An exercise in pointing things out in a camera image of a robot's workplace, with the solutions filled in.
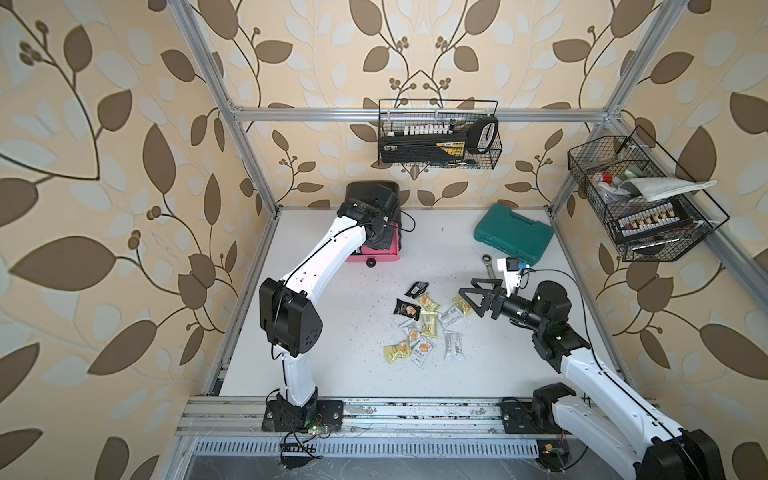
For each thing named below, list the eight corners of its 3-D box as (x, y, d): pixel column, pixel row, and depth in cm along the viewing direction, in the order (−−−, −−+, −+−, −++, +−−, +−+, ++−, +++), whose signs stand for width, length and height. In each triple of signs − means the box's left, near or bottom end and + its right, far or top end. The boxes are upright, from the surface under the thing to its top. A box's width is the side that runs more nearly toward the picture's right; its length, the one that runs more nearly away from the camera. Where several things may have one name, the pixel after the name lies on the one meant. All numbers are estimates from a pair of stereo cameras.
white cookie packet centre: (411, 348, 88) (411, 345, 86) (400, 328, 92) (400, 324, 90) (427, 339, 89) (428, 335, 87) (416, 319, 93) (416, 316, 91)
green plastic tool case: (470, 236, 114) (472, 228, 110) (494, 208, 124) (497, 200, 120) (531, 270, 104) (536, 262, 100) (552, 236, 114) (557, 228, 110)
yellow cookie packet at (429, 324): (421, 338, 89) (422, 335, 87) (420, 313, 94) (420, 310, 92) (439, 338, 89) (439, 335, 87) (436, 313, 94) (437, 310, 92)
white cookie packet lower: (403, 356, 86) (403, 353, 84) (417, 335, 90) (418, 333, 88) (419, 368, 84) (420, 366, 82) (433, 347, 88) (434, 344, 86)
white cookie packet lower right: (444, 361, 85) (444, 359, 84) (441, 333, 91) (441, 330, 89) (464, 361, 85) (465, 359, 84) (460, 333, 91) (461, 330, 89)
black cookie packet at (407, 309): (392, 314, 94) (392, 311, 93) (396, 301, 97) (396, 298, 96) (418, 321, 93) (418, 318, 91) (421, 308, 96) (422, 305, 94)
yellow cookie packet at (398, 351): (386, 364, 85) (386, 361, 82) (383, 350, 87) (383, 346, 85) (412, 358, 86) (413, 354, 84) (409, 344, 88) (409, 340, 86)
